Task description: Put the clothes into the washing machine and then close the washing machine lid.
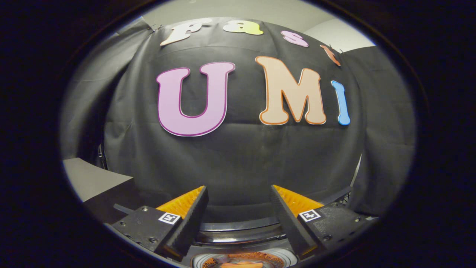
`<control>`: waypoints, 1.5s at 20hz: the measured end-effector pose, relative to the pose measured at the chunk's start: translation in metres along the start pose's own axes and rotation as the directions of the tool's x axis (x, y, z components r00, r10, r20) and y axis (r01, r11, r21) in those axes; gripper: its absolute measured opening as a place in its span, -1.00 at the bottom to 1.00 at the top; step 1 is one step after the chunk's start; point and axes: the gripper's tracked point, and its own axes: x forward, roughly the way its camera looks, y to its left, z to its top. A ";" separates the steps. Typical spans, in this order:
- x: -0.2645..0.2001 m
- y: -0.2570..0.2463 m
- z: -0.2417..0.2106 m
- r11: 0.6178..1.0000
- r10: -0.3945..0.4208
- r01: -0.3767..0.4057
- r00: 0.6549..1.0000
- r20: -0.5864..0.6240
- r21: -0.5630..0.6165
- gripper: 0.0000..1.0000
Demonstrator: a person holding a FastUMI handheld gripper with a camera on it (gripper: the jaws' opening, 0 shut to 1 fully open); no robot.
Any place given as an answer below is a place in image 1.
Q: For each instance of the orange garment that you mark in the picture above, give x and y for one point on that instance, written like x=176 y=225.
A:
x=241 y=263

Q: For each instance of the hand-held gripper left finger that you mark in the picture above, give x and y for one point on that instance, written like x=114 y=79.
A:
x=191 y=219

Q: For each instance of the black backdrop cloth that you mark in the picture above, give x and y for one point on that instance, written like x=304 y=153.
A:
x=241 y=163

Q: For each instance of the white cabinet with dark top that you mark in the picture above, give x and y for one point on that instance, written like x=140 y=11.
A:
x=89 y=178

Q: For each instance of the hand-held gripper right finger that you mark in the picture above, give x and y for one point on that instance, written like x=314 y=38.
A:
x=288 y=219

